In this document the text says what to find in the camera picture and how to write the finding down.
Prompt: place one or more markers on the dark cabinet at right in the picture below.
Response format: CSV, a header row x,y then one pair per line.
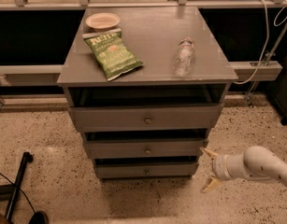
x,y
278,93

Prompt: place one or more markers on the beige paper bowl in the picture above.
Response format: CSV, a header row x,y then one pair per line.
x,y
102,21

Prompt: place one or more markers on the black round foot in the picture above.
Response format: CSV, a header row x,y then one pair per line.
x,y
39,218

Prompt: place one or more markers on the grey top drawer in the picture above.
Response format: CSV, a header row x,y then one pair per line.
x,y
144,118

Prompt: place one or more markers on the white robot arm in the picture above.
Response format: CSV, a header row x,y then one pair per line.
x,y
254,164

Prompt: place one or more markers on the black stand leg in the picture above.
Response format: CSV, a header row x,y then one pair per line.
x,y
10,192

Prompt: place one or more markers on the grey middle drawer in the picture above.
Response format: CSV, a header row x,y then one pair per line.
x,y
145,149

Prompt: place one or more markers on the grey wooden drawer cabinet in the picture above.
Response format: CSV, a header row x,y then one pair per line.
x,y
153,34

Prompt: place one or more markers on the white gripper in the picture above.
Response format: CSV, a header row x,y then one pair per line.
x,y
218,167

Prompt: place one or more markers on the clear plastic water bottle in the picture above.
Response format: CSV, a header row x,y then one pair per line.
x,y
184,57

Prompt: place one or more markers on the green chip bag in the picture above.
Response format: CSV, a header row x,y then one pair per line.
x,y
111,53

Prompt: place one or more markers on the grey drawer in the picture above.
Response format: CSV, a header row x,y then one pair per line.
x,y
145,149
157,170
144,118

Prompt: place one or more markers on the grey bottom drawer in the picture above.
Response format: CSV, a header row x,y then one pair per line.
x,y
157,170

